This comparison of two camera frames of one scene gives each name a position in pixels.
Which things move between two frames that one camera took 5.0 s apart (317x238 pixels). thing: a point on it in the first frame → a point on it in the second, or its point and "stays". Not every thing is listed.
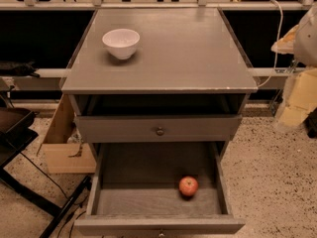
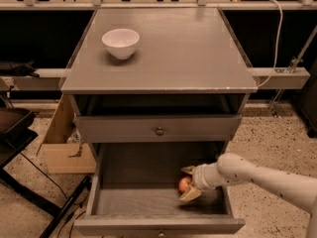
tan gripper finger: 285,45 → 191,170
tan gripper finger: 300,98 → 190,195
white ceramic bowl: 121,42 stays
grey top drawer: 159,129 stays
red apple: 188,185 stays
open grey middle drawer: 158,189 stays
